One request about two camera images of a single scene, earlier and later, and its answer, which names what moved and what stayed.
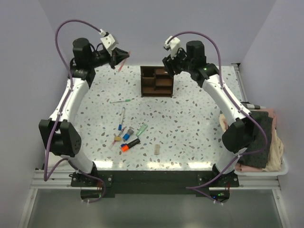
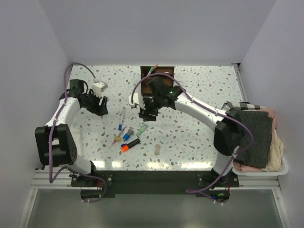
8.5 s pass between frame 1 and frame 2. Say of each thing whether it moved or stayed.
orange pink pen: moved
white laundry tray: stayed
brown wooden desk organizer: stayed
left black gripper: moved
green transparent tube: stayed
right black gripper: moved
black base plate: stayed
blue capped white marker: stayed
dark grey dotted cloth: stayed
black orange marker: stayed
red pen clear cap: stayed
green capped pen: moved
